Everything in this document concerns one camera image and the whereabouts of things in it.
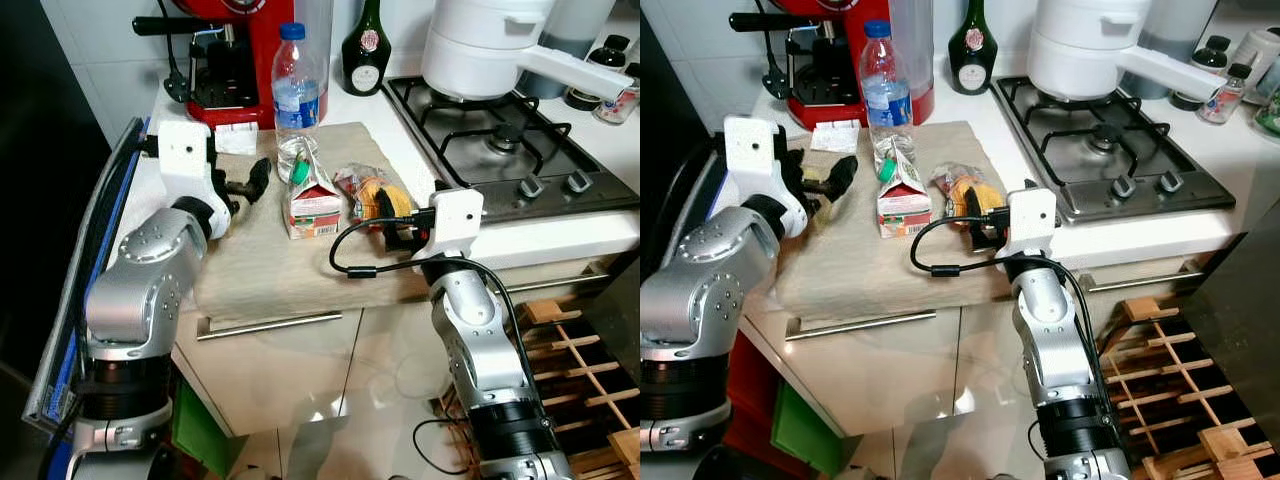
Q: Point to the red box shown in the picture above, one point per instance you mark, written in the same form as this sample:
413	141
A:
750	390

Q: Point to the small bottle red label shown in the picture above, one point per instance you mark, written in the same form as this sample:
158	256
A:
620	105
1222	100

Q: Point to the grey board blue edge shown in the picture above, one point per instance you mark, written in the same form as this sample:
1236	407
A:
62	370

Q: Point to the white paper tag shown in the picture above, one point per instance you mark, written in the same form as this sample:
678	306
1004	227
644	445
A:
835	137
237	140

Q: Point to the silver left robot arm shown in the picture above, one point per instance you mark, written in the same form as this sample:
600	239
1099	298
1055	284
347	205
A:
140	270
700	290

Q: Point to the dark green wine bottle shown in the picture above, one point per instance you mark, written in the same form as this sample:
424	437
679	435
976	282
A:
972	70
366	70

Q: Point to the red coffee machine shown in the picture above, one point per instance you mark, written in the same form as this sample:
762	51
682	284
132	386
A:
258	70
850	70

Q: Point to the wooden wine rack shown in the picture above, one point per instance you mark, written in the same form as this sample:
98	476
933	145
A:
1170	370
580	375

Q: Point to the green box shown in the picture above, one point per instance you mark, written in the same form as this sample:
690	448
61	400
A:
200	435
805	430

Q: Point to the beige table mat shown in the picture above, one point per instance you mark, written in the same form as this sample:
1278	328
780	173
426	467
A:
860	270
260	270

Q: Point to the bagged orange bread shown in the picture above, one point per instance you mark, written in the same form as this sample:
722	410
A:
952	188
362	192

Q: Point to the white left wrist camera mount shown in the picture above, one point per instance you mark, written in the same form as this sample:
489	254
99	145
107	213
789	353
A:
750	150
185	155

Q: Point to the clear plastic water bottle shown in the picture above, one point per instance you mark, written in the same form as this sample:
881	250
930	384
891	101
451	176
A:
296	100
885	100

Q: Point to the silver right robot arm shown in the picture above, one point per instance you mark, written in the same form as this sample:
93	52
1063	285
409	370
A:
1050	340
475	340

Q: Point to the grey metal canister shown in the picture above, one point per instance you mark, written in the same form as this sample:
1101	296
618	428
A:
575	20
1180	25

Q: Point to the green patterned packet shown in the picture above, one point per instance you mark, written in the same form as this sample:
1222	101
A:
1270	112

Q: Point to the steel gas hob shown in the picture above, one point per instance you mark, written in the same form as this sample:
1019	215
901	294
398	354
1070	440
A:
1110	180
500	170

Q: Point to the white jar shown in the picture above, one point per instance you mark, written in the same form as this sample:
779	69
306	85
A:
1258	55

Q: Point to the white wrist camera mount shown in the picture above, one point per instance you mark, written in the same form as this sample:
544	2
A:
455	220
1030	220
750	150
185	155

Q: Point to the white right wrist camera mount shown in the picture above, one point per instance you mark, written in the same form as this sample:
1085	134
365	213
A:
1030	220
455	220

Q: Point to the black capped bottle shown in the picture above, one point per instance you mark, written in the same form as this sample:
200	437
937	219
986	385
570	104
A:
605	55
1210	52

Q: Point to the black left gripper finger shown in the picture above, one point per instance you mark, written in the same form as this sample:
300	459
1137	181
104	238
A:
259	178
795	165
845	175
213	150

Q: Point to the beige drawer cabinet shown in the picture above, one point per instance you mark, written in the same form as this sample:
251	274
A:
880	380
280	370

